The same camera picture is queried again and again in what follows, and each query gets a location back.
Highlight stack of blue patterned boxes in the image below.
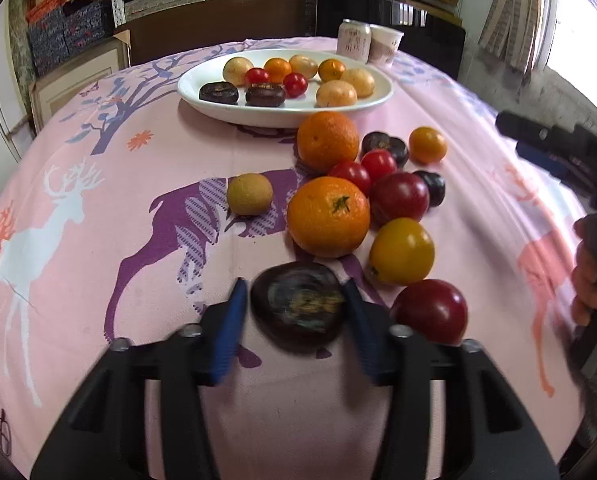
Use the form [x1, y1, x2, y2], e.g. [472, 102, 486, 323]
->
[27, 0, 115, 78]

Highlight white plate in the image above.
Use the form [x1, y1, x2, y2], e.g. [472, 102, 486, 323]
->
[177, 49, 394, 128]

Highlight window with white frame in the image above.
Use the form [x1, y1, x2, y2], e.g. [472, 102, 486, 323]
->
[531, 0, 597, 98]

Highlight person's right hand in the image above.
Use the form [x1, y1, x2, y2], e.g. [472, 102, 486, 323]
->
[572, 216, 597, 327]

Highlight pale yellow round fruit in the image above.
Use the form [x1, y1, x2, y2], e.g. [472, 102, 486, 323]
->
[289, 54, 319, 75]
[223, 56, 254, 86]
[315, 80, 358, 108]
[341, 68, 376, 98]

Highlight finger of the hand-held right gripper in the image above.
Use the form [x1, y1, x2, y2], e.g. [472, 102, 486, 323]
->
[497, 112, 597, 161]
[517, 141, 597, 193]

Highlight wooden framed panel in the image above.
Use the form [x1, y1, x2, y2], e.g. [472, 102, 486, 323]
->
[28, 30, 132, 135]

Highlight dark purple plum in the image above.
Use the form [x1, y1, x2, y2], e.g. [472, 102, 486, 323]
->
[412, 170, 446, 208]

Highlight white paper cup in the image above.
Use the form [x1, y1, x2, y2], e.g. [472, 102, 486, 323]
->
[368, 24, 404, 66]

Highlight large red plum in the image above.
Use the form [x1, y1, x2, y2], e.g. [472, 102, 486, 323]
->
[389, 279, 469, 346]
[368, 171, 430, 226]

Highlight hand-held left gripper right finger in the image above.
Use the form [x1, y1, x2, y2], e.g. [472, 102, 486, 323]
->
[341, 280, 561, 480]

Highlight white leaning strip board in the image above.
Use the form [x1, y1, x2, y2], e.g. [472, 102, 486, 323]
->
[0, 25, 24, 163]

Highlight pink deer print tablecloth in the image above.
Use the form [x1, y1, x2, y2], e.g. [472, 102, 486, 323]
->
[0, 35, 597, 480]

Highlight pink drink can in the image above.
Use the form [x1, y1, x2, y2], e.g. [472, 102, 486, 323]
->
[337, 19, 372, 61]

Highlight striped curtain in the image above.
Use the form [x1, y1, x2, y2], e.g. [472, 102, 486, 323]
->
[478, 0, 559, 75]

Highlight small greenish yellow fruit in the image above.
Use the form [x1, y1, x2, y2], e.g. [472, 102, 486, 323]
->
[227, 172, 271, 217]

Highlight dark brown wooden board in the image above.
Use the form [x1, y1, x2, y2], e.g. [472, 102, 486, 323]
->
[126, 0, 320, 67]

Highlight orange patterned box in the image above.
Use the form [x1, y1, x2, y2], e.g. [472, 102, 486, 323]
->
[24, 0, 110, 18]

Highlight speckled stone slab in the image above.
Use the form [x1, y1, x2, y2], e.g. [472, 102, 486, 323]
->
[7, 0, 38, 126]

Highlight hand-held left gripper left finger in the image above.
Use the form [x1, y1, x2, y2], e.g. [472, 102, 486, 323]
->
[31, 277, 249, 480]

